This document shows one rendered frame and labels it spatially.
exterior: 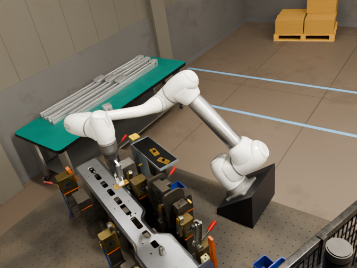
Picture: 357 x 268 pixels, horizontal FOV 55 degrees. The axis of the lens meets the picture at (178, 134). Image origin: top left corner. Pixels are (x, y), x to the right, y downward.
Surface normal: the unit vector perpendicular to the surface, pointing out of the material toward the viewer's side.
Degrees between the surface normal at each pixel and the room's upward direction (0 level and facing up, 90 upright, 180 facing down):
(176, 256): 0
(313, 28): 90
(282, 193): 0
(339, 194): 0
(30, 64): 90
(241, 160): 84
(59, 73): 90
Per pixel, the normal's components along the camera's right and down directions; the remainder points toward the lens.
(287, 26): -0.36, 0.57
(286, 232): -0.15, -0.82
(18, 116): 0.81, 0.22
